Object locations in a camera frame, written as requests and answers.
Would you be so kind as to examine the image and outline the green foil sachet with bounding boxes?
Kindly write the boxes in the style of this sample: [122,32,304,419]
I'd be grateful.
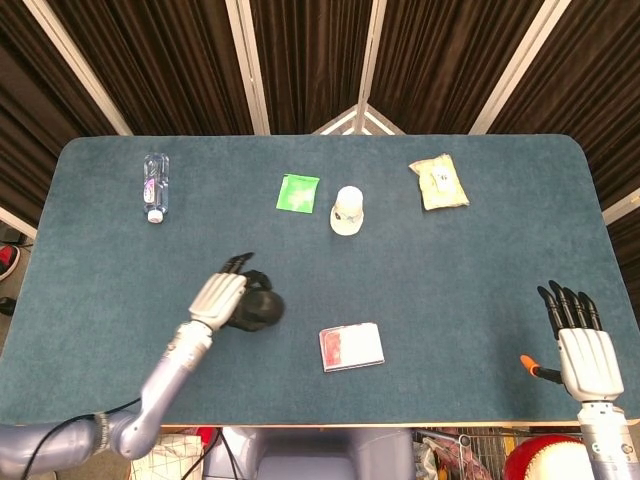
[275,173,321,214]

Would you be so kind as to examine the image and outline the clear red white card box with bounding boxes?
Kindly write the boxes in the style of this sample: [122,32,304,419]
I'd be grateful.
[318,322,386,374]

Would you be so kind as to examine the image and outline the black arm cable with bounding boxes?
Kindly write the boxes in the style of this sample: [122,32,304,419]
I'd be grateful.
[32,396,144,474]

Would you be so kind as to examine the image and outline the blue-grey robot torso base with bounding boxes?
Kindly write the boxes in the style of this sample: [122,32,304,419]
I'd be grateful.
[202,426,416,480]

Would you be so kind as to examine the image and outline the clear plastic water bottle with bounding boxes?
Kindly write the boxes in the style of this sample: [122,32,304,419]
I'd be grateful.
[143,152,172,225]

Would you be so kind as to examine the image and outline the white checked bag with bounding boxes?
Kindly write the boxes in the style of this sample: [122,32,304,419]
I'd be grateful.
[130,434,204,480]

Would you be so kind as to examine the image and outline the dark brown pleated curtain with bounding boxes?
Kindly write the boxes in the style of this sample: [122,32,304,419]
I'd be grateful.
[0,0,640,281]

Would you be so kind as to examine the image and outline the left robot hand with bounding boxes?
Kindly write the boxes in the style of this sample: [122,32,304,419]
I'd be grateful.
[187,252,275,332]

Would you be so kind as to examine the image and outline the yellowish wet wipes pack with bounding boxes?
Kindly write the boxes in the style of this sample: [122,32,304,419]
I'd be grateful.
[408,153,471,212]

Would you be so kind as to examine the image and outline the red and black shoe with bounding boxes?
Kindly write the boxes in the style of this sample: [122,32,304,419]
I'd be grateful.
[0,244,21,281]

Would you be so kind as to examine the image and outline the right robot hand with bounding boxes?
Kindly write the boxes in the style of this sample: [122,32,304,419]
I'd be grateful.
[520,279,628,404]

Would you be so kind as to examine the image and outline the white partition floor bar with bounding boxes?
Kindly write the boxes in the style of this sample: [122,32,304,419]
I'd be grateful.
[602,188,640,224]
[0,203,39,241]

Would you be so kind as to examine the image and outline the blue felt table cover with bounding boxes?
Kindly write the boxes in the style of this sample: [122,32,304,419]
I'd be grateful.
[0,133,640,429]

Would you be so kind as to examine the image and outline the black round object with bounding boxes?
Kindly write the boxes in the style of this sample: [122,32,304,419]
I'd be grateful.
[234,284,286,333]

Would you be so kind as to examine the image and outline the red and white ball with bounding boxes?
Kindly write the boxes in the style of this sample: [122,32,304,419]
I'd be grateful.
[502,434,599,480]

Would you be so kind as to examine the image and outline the white partition foot frame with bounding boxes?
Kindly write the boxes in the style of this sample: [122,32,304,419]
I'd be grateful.
[312,103,404,136]

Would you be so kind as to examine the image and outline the white partition post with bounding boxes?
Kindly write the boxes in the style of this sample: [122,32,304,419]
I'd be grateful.
[468,0,574,135]
[22,0,134,136]
[224,0,271,135]
[357,0,394,109]

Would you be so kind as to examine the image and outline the metal wire cart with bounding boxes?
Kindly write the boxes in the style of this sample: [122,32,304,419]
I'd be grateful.
[412,427,586,480]

